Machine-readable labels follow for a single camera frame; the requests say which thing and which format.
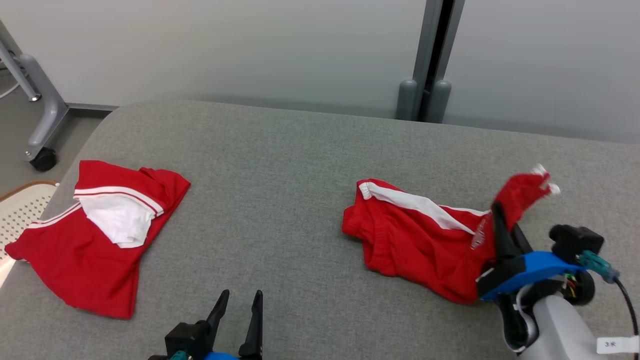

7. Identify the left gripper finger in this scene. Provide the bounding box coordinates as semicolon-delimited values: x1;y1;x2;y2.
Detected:
206;289;231;342
238;290;264;359

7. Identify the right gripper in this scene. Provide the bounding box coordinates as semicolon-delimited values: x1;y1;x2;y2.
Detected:
492;201;596;353

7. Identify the red shorts white stripe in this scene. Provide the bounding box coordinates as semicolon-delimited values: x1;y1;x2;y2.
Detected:
342;164;561;305

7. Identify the red shirt white trim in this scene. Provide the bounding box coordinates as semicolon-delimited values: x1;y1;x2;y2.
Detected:
4;160;192;320

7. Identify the white label tag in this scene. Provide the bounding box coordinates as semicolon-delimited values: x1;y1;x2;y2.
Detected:
597;336;640;355

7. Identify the white perforated laundry basket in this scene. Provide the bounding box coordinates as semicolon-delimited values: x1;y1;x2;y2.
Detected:
0;180;60;261

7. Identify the black caster wheel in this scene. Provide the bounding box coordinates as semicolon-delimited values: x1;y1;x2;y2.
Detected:
30;147;58;173

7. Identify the grey wheeled stand leg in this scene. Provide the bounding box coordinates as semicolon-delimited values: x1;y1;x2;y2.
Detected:
0;20;70;162

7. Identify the green right camera connector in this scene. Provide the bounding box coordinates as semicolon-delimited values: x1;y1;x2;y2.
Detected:
580;250;621;284

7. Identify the black right camera cable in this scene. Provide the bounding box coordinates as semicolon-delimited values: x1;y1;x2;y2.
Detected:
614;277;640;341

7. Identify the grey cylindrical post foot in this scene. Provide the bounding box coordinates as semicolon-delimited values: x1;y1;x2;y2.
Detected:
397;78;418;121
431;80;452;124

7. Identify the grey metal partition post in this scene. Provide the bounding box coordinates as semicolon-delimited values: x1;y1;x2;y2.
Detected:
412;0;466;122

